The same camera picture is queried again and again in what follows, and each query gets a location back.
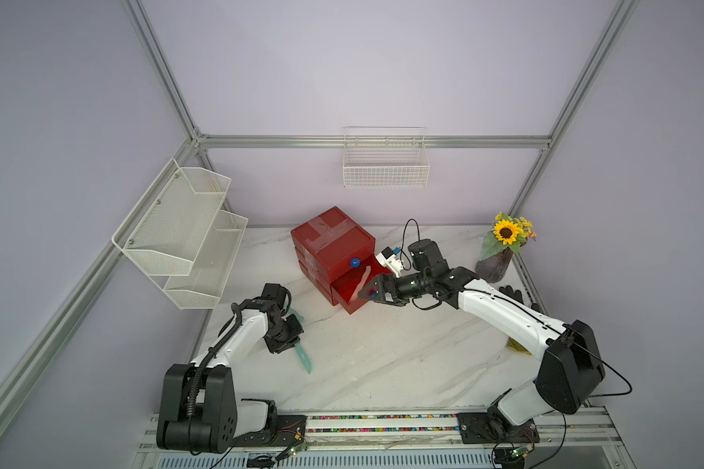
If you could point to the white wire wall basket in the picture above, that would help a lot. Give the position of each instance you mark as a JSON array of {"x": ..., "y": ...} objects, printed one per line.
[{"x": 376, "y": 157}]

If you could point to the red drawer cabinet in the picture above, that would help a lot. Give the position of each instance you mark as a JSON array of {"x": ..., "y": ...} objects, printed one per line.
[{"x": 328, "y": 245}]

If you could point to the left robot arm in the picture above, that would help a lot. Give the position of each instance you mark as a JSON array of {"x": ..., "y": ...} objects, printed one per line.
[{"x": 199, "y": 409}]

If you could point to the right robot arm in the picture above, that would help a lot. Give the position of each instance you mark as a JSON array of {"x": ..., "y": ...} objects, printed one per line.
[{"x": 570, "y": 365}]

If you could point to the sunflower bouquet in vase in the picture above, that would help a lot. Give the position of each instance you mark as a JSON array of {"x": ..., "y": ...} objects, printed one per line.
[{"x": 504, "y": 240}]

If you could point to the red drawer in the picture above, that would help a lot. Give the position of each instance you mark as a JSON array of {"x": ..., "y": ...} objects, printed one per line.
[{"x": 344, "y": 289}]

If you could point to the black glove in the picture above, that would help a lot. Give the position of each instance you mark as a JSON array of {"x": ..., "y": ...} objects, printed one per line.
[{"x": 517, "y": 296}]

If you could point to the white mesh two-tier shelf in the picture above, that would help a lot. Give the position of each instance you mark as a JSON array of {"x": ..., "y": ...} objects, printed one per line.
[{"x": 182, "y": 237}]

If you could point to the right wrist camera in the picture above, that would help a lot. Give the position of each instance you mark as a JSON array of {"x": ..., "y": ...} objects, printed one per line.
[{"x": 390, "y": 258}]

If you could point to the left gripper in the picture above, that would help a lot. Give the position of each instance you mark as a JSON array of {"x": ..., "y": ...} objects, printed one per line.
[{"x": 293, "y": 338}]

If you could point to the pink fruit knife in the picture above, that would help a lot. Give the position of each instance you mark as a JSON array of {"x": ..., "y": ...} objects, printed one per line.
[{"x": 364, "y": 278}]

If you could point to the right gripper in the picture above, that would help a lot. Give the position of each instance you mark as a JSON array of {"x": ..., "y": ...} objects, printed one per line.
[{"x": 385, "y": 283}]

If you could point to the teal fruit knife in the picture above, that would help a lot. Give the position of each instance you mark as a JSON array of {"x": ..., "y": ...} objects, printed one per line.
[
  {"x": 296, "y": 314},
  {"x": 304, "y": 359}
]

